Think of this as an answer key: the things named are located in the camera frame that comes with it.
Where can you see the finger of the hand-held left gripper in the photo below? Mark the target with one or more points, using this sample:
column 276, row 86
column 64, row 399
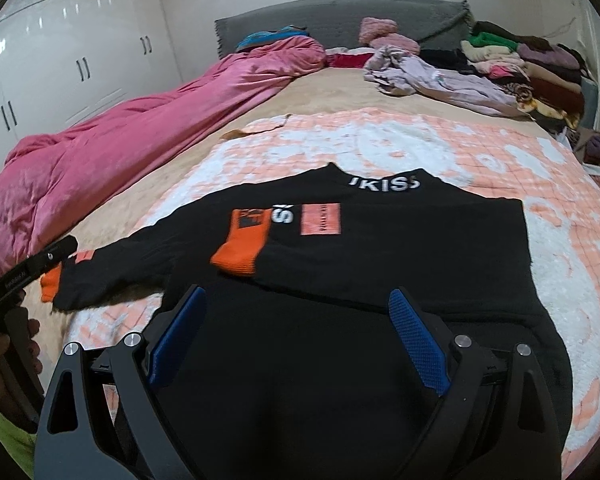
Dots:
column 40, row 262

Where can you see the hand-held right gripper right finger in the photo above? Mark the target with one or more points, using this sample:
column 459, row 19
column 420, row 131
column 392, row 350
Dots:
column 420, row 345

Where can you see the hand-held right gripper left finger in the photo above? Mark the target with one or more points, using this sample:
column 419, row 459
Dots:
column 177, row 330

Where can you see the black sweater with orange cuffs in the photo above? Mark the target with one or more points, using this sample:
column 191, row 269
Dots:
column 380, row 270

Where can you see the pile of folded clothes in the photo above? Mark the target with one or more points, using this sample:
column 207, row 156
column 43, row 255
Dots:
column 540, row 75

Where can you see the person's green garment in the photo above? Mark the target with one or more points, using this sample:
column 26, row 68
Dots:
column 0, row 435

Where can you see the pink quilt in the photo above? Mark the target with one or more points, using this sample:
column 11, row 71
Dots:
column 130, row 135

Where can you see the peach and white fleece blanket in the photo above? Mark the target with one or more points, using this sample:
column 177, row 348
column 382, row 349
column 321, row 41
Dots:
column 380, row 135

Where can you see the white glossy wardrobe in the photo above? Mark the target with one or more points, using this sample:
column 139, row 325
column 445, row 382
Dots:
column 80, row 35

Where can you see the purple cloth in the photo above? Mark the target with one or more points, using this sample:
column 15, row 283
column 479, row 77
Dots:
column 597, row 147

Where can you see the beige bed sheet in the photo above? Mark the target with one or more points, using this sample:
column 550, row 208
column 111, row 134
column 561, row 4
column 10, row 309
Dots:
column 305, row 95

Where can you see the lilac garment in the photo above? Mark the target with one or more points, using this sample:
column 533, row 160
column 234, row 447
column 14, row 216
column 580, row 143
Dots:
column 420, row 75

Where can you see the red cloth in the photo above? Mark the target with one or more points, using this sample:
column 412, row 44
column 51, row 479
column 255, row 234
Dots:
column 347, row 59

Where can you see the teal cloth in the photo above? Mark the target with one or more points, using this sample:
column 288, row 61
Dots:
column 265, row 37

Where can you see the pink fluffy cloth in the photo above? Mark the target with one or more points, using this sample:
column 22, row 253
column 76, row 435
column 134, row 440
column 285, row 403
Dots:
column 385, row 32

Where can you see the grey headboard cover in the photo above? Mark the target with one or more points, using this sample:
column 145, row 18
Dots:
column 330, row 20

